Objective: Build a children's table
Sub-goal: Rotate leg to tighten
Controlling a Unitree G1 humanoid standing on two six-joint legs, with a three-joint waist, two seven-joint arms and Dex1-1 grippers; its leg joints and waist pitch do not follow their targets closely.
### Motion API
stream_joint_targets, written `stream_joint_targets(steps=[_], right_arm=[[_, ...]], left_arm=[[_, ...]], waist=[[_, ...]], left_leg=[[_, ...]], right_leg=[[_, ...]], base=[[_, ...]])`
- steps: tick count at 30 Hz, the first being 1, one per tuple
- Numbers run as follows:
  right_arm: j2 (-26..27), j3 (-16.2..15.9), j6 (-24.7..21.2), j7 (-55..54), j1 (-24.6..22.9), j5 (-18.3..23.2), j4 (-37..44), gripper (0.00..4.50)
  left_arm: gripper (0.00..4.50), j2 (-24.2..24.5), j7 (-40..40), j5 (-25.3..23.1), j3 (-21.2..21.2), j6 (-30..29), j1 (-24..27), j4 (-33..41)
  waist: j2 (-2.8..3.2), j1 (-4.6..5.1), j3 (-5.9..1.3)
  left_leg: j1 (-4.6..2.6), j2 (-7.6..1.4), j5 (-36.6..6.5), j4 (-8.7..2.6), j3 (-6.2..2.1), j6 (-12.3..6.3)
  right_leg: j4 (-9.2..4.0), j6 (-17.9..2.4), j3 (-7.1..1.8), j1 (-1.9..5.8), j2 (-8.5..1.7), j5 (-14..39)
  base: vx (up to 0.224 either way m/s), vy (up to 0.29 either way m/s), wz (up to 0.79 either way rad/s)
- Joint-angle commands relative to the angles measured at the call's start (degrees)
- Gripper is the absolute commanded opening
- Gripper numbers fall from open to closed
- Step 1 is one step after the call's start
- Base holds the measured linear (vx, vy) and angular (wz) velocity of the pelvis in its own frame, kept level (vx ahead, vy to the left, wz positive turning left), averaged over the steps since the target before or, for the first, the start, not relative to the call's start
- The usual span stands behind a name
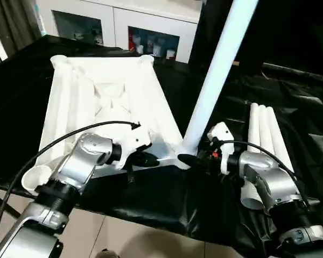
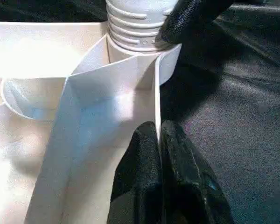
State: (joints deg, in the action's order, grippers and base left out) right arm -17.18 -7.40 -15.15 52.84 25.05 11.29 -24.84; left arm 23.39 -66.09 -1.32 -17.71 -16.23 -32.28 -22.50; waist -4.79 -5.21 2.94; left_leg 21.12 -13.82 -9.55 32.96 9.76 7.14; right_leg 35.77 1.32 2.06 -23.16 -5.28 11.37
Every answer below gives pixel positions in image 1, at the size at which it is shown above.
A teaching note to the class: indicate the white plastic table leg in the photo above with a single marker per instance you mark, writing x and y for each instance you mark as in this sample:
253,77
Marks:
265,129
277,137
254,126
218,67

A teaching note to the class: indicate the white plastic table top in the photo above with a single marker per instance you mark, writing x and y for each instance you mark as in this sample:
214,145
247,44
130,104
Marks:
78,88

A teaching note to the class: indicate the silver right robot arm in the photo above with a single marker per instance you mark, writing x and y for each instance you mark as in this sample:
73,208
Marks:
272,177

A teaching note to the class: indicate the long dark metal rod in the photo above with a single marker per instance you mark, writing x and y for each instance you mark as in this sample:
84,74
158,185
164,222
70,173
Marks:
298,72

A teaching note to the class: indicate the black work table leg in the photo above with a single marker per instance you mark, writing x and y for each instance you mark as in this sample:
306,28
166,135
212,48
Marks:
5,201

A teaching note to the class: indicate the white cabinet with glass doors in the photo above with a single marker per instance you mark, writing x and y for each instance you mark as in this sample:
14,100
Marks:
118,18

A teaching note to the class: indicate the grey curtain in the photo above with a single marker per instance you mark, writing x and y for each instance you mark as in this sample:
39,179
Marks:
13,24

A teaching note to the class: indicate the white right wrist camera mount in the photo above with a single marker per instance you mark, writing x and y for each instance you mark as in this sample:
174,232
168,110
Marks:
220,134

